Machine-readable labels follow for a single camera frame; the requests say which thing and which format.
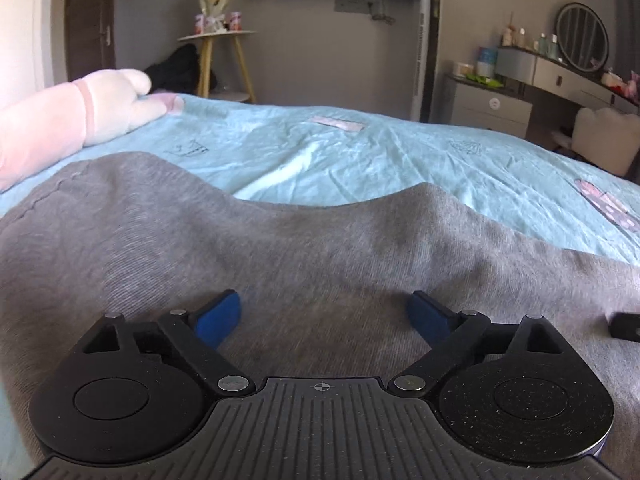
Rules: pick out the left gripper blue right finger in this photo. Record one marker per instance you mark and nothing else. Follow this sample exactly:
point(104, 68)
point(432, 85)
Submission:
point(453, 338)

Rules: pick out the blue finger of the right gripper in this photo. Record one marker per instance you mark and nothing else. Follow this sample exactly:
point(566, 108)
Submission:
point(624, 326)

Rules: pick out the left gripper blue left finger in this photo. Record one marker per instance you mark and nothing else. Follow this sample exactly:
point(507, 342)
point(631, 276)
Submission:
point(196, 337)

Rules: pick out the grey sweatpants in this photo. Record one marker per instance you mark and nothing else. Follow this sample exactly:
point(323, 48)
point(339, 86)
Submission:
point(322, 289)

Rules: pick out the white fluffy chair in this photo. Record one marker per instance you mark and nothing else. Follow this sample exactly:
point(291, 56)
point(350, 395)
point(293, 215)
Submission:
point(606, 138)

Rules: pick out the light blue bed sheet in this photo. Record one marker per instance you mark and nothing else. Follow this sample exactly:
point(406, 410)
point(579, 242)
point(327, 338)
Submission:
point(328, 156)

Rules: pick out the white bedside cabinet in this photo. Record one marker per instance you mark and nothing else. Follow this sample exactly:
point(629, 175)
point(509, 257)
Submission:
point(470, 105)

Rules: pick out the round wooden side table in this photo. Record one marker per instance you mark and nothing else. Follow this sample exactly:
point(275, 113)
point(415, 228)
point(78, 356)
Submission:
point(224, 73)

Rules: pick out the black bag on floor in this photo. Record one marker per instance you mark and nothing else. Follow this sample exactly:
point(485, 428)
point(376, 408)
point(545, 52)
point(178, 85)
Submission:
point(179, 73)

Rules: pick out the grey white dressing table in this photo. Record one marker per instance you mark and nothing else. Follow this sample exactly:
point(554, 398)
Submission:
point(554, 78)

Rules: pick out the round black vanity mirror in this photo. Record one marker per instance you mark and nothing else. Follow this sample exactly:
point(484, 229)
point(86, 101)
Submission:
point(582, 36)

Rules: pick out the white tower air conditioner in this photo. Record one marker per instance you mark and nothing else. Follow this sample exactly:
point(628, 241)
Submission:
point(427, 48)

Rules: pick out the grey curtain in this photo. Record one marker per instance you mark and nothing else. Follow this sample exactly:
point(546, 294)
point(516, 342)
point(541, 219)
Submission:
point(627, 36)

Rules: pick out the dark wooden door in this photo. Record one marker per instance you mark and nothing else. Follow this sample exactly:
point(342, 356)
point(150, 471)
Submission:
point(89, 39)

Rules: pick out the wall power socket strip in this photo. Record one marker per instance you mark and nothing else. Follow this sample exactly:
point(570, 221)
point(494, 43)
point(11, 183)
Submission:
point(366, 7)

